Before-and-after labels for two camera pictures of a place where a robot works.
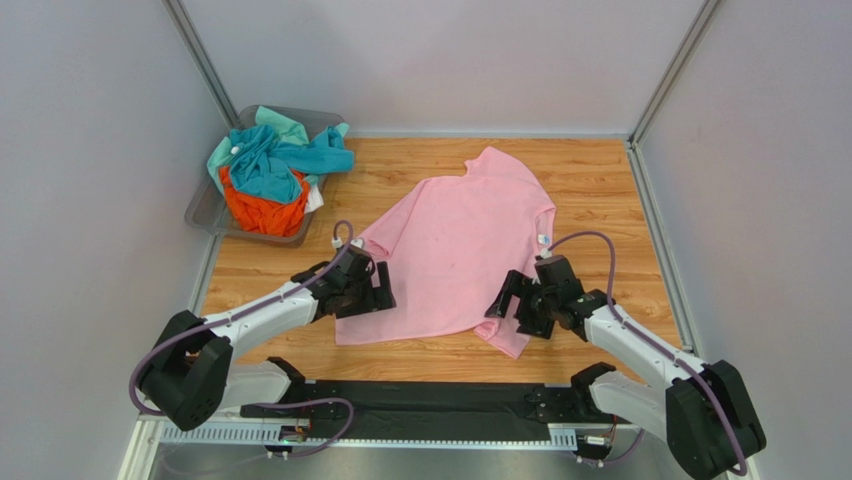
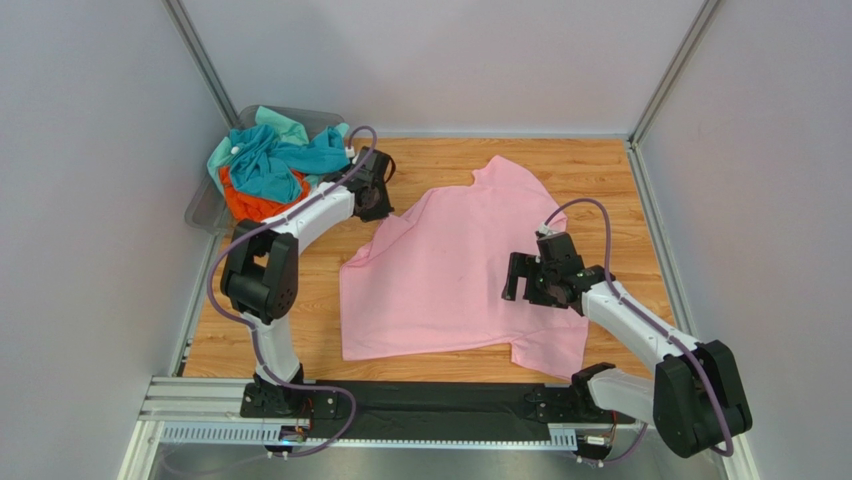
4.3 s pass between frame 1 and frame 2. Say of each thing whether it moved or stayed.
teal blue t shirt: stayed
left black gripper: moved
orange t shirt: stayed
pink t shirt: moved
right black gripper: moved
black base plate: stayed
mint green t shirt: stayed
